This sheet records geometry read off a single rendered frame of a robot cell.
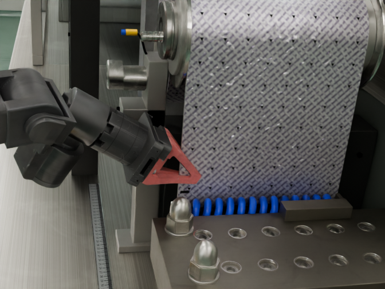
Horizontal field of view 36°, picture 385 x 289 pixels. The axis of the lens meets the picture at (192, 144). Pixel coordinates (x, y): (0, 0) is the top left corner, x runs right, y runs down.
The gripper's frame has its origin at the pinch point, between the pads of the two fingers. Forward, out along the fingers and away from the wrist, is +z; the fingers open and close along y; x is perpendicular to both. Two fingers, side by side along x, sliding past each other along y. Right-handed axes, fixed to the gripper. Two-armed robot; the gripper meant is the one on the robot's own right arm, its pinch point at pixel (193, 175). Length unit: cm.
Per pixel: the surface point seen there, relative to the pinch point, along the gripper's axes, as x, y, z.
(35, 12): -13, -102, -20
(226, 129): 7.8, 0.2, -0.1
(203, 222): -3.0, 5.7, 2.4
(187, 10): 17.8, -0.1, -13.3
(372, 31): 28.6, -0.6, 9.2
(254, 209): 1.1, 3.7, 8.4
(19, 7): -112, -556, 0
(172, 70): 10.1, -4.0, -9.3
